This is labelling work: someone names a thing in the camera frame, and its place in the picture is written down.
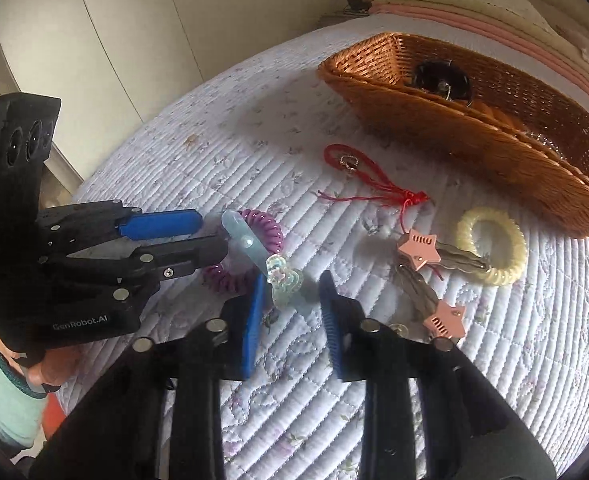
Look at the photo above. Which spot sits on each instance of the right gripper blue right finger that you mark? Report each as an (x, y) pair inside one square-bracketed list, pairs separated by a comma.
[(470, 431)]

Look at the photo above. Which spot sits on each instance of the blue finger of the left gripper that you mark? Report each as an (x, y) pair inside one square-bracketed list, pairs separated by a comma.
[(161, 224)]

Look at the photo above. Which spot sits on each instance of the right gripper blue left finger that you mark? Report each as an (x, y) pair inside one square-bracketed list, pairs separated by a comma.
[(114, 432)]

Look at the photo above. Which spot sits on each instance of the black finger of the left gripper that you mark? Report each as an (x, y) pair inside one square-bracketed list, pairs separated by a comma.
[(176, 259)]

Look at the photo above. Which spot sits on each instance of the pink star hair clip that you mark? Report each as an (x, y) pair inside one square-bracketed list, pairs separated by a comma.
[(419, 250), (439, 318)]

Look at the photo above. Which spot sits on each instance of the translucent blue bow clip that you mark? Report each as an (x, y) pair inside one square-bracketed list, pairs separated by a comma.
[(258, 236)]

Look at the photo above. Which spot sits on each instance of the light green sleeve forearm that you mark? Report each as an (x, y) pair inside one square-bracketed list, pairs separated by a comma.
[(21, 410)]

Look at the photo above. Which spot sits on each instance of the left hand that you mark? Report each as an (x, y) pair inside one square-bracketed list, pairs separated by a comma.
[(57, 366)]

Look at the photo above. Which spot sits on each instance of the small silver black pendant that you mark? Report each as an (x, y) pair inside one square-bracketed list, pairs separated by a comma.
[(400, 329)]

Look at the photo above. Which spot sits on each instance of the white quilted bedspread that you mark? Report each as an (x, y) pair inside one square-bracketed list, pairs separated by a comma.
[(253, 137)]

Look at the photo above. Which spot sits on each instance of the white wardrobe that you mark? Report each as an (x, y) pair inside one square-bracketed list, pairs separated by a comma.
[(114, 64)]

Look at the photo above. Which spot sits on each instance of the brown wicker basket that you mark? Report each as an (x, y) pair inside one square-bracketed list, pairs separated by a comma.
[(490, 119)]

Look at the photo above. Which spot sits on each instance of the folded yellow pink blankets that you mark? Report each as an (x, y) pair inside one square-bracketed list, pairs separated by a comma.
[(514, 23)]

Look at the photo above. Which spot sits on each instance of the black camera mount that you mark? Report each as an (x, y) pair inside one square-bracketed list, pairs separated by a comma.
[(27, 124)]

